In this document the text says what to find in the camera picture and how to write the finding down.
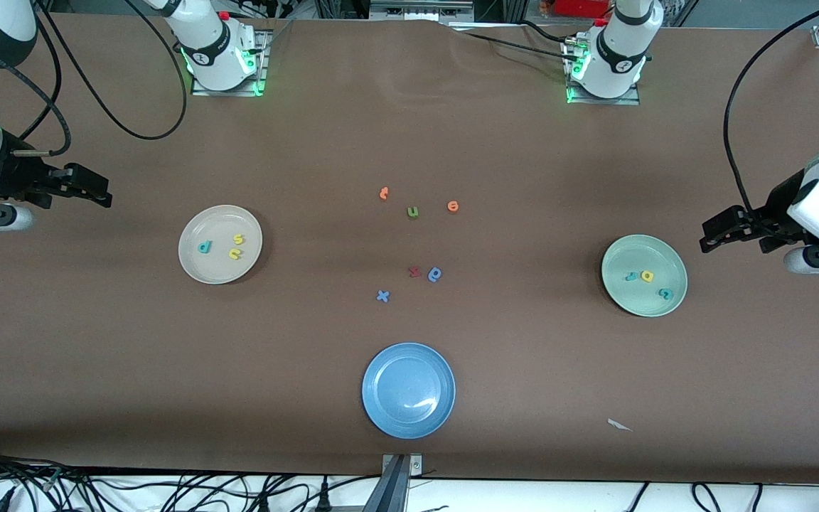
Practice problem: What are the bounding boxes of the blue plate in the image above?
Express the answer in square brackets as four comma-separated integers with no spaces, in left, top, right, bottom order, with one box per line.
[361,342,456,439]

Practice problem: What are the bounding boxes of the aluminium camera mount profile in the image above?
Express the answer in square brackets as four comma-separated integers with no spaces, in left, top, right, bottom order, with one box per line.
[362,454,424,512]

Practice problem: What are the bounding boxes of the beige brown plate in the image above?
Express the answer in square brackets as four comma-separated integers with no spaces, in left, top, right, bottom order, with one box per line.
[178,205,264,285]

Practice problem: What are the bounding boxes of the grey metal equipment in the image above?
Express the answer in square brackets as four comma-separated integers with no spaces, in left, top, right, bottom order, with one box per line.
[369,0,476,23]

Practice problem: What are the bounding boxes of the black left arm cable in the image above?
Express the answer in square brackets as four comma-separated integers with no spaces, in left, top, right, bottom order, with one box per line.
[724,0,819,218]

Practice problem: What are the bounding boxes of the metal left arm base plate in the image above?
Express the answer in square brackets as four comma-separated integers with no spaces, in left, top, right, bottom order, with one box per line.
[564,39,642,106]

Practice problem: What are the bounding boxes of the green plate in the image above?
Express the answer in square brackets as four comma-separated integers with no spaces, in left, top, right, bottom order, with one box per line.
[601,234,688,318]

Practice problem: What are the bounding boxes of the brown table cover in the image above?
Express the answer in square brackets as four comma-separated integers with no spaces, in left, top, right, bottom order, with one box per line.
[0,13,819,486]

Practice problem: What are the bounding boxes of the looped black floor cable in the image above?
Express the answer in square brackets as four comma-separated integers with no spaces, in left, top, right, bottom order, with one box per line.
[691,482,724,512]

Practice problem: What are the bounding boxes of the tangled black cable bundle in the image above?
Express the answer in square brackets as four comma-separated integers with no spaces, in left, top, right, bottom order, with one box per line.
[0,444,311,512]

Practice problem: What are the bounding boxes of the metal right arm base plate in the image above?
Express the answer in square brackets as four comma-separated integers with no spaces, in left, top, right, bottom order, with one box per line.
[191,31,269,97]

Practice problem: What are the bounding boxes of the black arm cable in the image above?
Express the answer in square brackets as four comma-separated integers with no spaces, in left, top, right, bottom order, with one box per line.
[724,0,819,218]
[0,0,188,157]

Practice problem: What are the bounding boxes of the black base power cable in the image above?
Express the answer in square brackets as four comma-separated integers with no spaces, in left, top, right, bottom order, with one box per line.
[445,20,584,65]

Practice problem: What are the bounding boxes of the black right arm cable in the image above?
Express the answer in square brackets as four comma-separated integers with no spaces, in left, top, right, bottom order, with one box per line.
[0,0,188,157]

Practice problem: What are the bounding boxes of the red box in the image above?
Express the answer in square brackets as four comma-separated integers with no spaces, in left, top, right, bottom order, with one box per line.
[552,0,613,18]

